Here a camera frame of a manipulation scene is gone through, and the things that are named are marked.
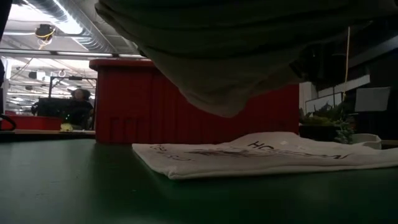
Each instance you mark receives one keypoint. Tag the person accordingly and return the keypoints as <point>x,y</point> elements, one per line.
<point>79,109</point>

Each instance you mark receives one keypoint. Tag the black monitor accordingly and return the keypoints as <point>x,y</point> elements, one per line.
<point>51,107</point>

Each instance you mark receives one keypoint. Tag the wooden workbench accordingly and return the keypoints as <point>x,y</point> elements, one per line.
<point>46,133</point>

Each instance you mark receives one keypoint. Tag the white plant dish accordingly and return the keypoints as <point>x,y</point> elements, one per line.
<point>368,140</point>

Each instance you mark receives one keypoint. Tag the red plastic laundry bin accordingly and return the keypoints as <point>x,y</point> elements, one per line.
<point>140,105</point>

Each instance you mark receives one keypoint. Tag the green succulent plant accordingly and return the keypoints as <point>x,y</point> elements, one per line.
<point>329,121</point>

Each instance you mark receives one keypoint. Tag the long linear ceiling light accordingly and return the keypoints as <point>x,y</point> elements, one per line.
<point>77,54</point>

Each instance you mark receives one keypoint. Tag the red storage bin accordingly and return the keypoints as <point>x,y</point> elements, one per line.
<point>34,123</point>

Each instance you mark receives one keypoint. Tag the white printed tote bag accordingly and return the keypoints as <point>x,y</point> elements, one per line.
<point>264,158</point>

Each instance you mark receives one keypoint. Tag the green table mat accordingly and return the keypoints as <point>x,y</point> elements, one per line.
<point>77,186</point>

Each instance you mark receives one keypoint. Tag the large round silver duct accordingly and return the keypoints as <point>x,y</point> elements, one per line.
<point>87,40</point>

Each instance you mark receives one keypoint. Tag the framed whiteboard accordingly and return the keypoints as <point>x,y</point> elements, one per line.
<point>323,101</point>

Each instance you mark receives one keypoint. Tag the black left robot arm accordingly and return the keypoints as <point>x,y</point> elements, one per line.
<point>4,15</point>

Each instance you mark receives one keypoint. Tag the khaki shorts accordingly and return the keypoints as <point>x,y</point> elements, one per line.
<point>233,62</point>

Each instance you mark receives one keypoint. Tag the white sign board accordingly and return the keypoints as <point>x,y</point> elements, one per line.
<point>372,99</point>

